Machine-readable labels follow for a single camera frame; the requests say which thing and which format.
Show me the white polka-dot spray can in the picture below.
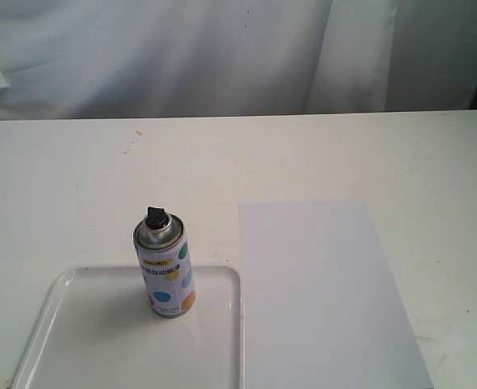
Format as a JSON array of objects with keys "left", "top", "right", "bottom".
[{"left": 133, "top": 207, "right": 196, "bottom": 318}]

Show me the white paper sheet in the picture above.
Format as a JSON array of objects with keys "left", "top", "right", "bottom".
[{"left": 239, "top": 200, "right": 432, "bottom": 388}]

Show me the white square plastic tray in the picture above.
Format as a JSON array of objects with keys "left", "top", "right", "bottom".
[{"left": 12, "top": 265, "right": 243, "bottom": 388}]

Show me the white backdrop cloth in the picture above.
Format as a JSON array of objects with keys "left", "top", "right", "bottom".
[{"left": 0, "top": 1, "right": 477, "bottom": 120}]

